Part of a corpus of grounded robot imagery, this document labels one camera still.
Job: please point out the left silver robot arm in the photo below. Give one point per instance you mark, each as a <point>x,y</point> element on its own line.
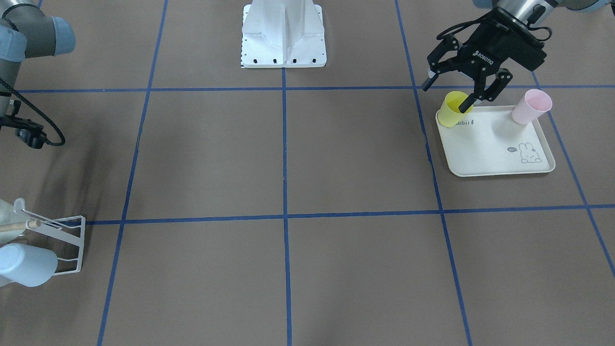
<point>529,13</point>

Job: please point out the yellow cup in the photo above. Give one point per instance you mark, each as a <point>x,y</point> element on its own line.
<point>449,113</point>

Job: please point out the white wire cup rack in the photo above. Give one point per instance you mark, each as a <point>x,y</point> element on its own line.
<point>64,236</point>

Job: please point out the cream white cup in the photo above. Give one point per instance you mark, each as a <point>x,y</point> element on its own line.
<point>7,217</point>

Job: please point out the cream rabbit tray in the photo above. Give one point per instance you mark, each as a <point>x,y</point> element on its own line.
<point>488,142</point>

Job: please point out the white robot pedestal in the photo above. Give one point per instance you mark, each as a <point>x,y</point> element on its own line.
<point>283,34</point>

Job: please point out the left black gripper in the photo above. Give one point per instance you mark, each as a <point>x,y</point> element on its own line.
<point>486,51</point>

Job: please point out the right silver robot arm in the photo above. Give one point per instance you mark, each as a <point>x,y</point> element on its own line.
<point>26,32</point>

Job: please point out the blue cup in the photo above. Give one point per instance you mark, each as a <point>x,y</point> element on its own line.
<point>27,265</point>

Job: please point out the pink cup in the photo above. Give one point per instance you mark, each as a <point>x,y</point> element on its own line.
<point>533,105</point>

